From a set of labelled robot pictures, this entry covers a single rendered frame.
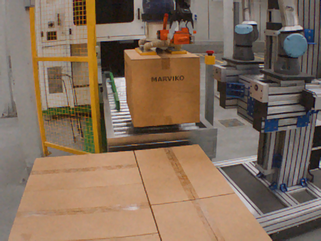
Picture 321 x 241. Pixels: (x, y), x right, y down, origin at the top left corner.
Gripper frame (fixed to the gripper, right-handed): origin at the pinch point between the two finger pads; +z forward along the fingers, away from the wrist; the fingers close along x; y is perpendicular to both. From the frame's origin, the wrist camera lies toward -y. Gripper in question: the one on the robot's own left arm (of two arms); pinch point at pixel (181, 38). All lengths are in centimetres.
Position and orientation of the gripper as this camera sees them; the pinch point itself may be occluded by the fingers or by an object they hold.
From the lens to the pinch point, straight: 153.8
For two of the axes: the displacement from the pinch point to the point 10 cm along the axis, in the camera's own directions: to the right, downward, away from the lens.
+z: 0.0, 9.5, 3.1
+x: -9.8, 0.6, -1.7
